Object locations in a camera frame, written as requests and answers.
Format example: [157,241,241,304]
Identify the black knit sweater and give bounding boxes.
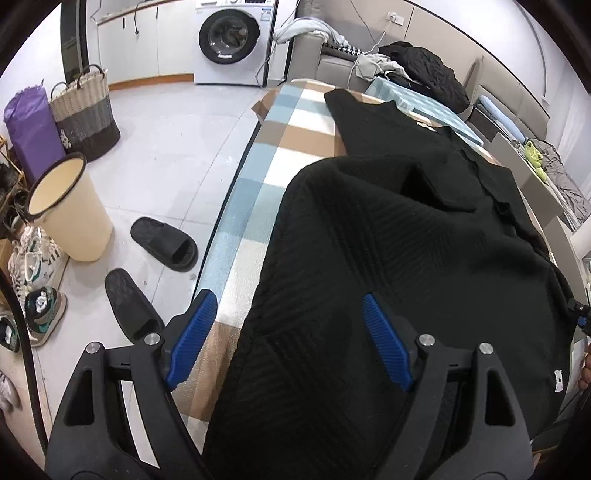
[202,88,583,480]

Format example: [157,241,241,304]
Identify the cream waste bin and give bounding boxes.
[25,152,115,263]

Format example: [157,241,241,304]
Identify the white green sneaker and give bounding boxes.
[9,226,70,296]

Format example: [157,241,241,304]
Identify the grey teal sneaker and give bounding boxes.
[24,286,68,348]

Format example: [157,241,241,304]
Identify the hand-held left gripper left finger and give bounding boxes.
[45,290,219,480]

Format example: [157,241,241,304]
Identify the light blue checked cloth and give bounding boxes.
[365,76,483,146]

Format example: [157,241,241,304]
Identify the white washing machine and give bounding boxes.
[194,0,278,88]

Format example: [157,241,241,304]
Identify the grey crumpled blanket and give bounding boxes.
[531,138,591,232]

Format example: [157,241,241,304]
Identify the purple bag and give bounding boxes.
[4,80,68,183]

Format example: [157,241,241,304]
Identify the black cable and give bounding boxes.
[0,268,49,457]

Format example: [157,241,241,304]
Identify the white grey cloth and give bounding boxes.
[273,17,347,47]

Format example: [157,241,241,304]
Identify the green plush toy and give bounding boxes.
[522,141,550,181]

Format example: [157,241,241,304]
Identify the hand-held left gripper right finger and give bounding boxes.
[362,293,532,480]

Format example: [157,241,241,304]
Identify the light blue folded towel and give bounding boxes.
[478,95,525,141]

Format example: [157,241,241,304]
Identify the grey sofa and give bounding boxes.
[286,32,555,148]

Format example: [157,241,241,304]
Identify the blue brown checked blanket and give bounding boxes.
[171,78,509,430]

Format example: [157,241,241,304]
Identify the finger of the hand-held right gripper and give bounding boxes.
[568,298,591,330]

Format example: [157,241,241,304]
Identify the black quilted jacket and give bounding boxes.
[379,41,471,114]

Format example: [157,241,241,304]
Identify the woven laundry basket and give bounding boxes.
[49,65,122,163]

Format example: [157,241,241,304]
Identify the white floor cabinets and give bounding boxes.
[95,0,197,90]

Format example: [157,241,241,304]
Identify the black white checkered pillow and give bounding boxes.
[323,39,365,58]

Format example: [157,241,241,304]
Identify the light grey hoodie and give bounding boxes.
[355,53,407,81]

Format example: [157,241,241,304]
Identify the black slipper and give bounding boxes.
[130,217,199,273]
[104,268,166,344]

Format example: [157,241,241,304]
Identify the grey ottoman block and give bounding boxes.
[489,134,578,227]

